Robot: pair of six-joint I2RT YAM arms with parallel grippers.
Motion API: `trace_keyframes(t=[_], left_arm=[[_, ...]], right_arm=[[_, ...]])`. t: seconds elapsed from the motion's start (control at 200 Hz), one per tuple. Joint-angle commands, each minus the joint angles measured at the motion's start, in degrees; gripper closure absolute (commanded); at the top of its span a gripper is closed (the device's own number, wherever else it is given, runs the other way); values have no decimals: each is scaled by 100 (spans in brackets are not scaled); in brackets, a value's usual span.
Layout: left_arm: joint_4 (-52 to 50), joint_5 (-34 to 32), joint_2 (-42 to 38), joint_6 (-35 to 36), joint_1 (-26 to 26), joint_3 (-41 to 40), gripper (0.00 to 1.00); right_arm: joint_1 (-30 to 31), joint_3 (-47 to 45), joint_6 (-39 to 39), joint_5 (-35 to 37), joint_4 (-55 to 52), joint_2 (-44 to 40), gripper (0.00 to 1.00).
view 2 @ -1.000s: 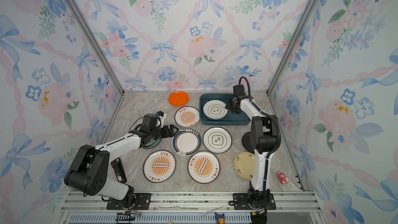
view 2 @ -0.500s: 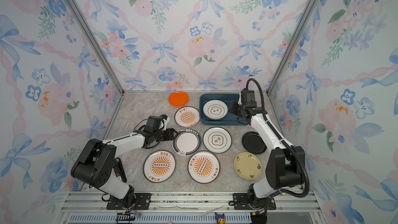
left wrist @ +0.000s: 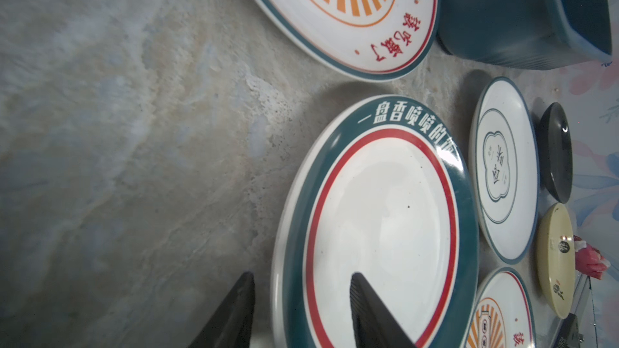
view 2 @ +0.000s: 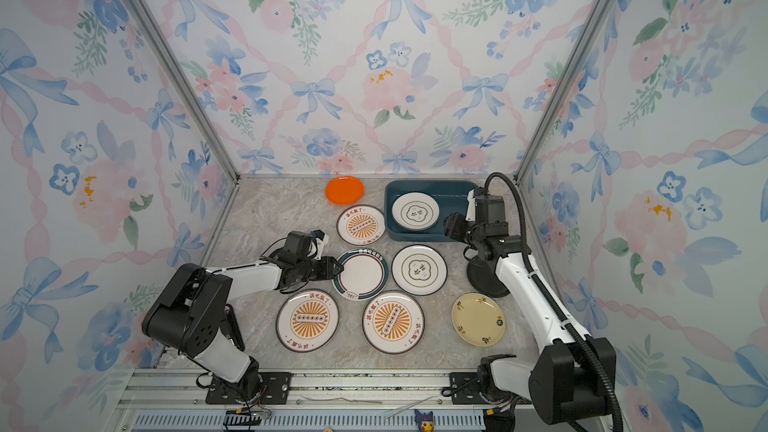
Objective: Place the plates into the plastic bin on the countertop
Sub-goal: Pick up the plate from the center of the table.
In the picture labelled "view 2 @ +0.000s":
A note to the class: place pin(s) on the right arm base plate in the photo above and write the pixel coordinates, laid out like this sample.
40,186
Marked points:
464,388

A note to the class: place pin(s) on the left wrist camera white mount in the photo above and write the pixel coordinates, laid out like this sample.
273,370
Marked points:
320,241

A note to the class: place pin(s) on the white flower-outline plate centre right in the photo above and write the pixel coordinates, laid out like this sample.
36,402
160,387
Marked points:
419,270

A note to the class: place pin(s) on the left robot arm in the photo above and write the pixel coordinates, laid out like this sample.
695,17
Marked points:
189,315

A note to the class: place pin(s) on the orange plastic plate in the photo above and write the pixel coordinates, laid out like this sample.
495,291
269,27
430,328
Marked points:
344,190

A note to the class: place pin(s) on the orange sunburst plate top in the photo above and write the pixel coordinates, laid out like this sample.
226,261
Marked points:
361,225

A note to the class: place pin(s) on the orange sunburst plate bottom centre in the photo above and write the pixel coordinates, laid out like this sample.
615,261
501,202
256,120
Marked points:
393,323

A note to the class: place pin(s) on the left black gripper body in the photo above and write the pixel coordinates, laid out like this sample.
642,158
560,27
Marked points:
310,270

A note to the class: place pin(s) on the orange sunburst plate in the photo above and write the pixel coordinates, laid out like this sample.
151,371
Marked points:
393,323
307,321
361,225

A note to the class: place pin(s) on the pale yellow plate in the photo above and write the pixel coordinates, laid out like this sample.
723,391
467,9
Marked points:
478,320

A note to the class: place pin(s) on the black round plate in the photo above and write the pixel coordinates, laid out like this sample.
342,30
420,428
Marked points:
484,280

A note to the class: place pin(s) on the aluminium front rail frame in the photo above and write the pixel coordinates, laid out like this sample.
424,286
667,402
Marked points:
319,400

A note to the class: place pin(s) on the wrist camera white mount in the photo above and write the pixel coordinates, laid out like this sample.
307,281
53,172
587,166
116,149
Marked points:
320,241
471,207

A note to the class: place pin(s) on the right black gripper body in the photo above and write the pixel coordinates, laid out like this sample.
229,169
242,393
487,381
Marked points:
466,230

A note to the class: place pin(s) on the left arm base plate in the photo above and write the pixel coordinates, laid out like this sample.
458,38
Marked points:
263,388

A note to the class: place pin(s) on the orange sunburst plate bottom left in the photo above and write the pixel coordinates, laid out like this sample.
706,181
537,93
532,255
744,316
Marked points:
307,321

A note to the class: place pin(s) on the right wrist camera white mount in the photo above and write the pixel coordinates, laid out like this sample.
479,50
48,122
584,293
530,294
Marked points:
471,207

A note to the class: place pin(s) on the teal plastic bin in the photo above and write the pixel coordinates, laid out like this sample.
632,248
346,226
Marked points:
451,196

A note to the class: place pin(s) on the small blue toy figure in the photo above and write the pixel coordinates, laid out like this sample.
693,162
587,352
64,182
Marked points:
425,421

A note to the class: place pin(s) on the white plate green flower outline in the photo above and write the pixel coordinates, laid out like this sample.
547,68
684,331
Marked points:
415,211

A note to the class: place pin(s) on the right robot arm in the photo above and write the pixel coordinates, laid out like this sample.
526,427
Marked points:
573,377

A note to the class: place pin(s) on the white plate green red rim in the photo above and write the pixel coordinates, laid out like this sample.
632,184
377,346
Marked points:
365,274

